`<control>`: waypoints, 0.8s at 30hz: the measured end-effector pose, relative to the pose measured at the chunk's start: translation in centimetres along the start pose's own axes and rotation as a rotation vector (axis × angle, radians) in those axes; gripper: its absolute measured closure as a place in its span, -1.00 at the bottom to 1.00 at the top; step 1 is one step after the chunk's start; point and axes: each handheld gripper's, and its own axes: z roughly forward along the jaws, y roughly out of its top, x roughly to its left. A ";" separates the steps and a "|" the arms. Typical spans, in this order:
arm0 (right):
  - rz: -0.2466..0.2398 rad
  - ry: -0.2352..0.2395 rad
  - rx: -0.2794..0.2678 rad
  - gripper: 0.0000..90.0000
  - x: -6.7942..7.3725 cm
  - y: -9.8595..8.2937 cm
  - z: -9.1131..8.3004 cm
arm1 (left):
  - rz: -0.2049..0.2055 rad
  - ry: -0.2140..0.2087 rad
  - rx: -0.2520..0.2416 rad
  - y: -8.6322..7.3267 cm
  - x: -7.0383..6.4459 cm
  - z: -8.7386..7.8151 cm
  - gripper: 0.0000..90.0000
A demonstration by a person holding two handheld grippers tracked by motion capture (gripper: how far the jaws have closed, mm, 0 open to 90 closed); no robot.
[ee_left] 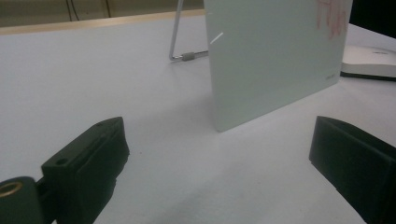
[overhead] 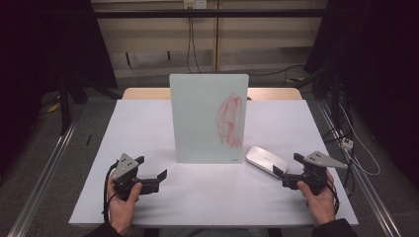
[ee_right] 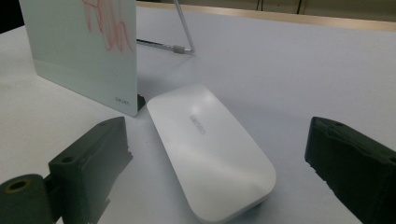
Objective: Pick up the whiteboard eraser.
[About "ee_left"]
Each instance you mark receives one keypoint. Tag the white glass whiteboard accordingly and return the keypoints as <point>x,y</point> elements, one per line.
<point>264,62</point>

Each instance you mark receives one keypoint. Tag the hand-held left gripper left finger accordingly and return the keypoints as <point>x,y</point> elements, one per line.
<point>84,161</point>

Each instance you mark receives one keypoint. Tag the white eraser with black base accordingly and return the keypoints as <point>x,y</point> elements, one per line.
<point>367,60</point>

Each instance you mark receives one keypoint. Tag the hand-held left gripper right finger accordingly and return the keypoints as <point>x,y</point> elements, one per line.
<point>358,161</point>

